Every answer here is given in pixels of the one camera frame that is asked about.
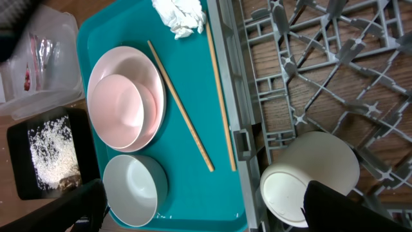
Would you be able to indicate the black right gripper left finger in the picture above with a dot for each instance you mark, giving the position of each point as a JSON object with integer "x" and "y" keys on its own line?
{"x": 82, "y": 209}

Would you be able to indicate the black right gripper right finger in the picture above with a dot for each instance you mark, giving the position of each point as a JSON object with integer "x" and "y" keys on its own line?
{"x": 325, "y": 209}

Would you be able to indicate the white cup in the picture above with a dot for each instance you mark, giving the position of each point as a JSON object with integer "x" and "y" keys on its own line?
{"x": 316, "y": 156}

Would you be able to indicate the grey white bowl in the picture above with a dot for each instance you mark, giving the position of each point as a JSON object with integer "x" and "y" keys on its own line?
{"x": 136, "y": 187}

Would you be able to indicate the pink small bowl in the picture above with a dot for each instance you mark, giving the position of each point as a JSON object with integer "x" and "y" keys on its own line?
{"x": 116, "y": 111}

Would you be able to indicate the red snack wrapper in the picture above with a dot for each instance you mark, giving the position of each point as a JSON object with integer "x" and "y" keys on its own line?
{"x": 40, "y": 51}

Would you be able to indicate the wooden chopstick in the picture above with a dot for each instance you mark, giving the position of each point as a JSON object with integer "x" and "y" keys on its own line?
{"x": 182, "y": 109}
{"x": 220, "y": 97}

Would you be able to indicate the white napkin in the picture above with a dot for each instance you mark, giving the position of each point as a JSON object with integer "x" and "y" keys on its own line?
{"x": 181, "y": 16}

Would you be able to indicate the grey dishwasher rack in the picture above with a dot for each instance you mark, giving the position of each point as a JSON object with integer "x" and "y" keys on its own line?
{"x": 340, "y": 67}

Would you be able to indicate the brown food scrap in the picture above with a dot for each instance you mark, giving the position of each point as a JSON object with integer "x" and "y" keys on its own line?
{"x": 70, "y": 183}

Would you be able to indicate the black plastic tray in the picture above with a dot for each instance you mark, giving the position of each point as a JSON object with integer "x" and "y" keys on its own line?
{"x": 49, "y": 147}

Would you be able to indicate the teal serving tray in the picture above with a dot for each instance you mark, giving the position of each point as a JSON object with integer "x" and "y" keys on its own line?
{"x": 198, "y": 199}

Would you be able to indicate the clear plastic bin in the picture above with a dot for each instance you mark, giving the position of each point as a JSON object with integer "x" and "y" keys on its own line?
{"x": 63, "y": 82}

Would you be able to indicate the white round plate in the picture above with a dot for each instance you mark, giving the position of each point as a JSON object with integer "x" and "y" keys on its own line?
{"x": 139, "y": 69}

